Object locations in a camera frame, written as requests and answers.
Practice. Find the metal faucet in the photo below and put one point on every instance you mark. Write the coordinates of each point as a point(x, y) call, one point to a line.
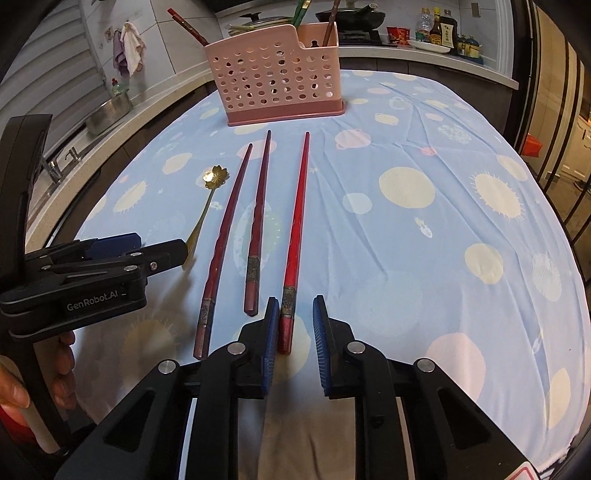
point(55, 166)

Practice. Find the black wok with lid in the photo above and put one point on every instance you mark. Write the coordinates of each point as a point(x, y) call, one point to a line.
point(364, 18)

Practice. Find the green wok with lid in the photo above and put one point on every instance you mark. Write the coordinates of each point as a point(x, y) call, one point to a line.
point(258, 21)

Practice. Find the seasoning jars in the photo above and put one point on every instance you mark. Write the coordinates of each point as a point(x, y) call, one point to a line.
point(470, 46)

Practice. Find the red chopstick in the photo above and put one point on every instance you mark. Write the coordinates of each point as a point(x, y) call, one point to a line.
point(290, 277)
point(184, 24)

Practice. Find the white plate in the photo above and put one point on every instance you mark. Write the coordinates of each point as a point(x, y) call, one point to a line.
point(429, 47)

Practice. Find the gold flower spoon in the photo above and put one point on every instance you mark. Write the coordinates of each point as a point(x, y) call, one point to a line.
point(216, 177)

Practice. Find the green dish soap bottle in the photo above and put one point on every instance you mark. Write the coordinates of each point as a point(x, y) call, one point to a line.
point(117, 88)

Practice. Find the glass sliding door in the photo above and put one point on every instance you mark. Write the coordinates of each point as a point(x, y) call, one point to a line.
point(554, 115)

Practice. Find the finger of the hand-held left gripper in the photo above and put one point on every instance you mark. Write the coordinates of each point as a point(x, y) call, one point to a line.
point(161, 258)
point(115, 244)

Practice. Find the window blind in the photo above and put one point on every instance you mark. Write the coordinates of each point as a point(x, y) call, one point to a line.
point(46, 60)

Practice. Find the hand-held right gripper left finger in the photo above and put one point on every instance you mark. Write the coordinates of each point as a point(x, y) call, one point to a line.
point(270, 341)

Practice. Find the red plastic bag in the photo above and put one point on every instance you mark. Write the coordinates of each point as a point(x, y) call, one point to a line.
point(533, 145)

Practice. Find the pink perforated utensil holder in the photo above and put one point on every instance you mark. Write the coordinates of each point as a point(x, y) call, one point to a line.
point(277, 78)

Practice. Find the person's left hand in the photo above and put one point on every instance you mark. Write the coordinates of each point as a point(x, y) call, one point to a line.
point(64, 369)

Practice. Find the large dark sauce bottle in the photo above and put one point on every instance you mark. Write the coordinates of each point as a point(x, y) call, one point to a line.
point(449, 32)

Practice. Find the black gas stove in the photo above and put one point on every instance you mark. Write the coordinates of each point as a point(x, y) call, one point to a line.
point(360, 37)

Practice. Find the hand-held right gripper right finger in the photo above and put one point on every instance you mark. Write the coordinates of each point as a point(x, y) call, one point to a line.
point(321, 341)

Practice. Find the blue polka dot tablecloth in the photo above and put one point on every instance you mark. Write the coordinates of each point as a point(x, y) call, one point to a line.
point(392, 277)

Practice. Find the metal pot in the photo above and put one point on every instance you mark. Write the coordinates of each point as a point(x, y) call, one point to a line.
point(108, 115)

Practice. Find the brown chopstick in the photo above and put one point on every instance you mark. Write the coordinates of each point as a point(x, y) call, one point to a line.
point(330, 23)

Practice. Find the clear plastic bottle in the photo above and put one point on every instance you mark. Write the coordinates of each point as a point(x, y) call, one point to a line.
point(423, 25)

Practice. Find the white hanging towel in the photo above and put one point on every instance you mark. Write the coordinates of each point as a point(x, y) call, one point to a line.
point(134, 48)

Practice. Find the dark maroon chopstick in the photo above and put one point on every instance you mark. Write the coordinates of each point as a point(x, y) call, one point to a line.
point(251, 295)

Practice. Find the purple hanging cloth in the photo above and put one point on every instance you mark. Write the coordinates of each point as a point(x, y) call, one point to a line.
point(121, 57)

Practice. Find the green chopstick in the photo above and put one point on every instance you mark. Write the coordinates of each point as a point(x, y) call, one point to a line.
point(304, 5)
point(297, 14)

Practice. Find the red instant noodle cup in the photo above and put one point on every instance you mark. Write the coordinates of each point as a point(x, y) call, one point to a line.
point(398, 36)

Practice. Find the small soy sauce bottle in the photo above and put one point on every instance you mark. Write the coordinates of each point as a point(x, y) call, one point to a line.
point(436, 30)

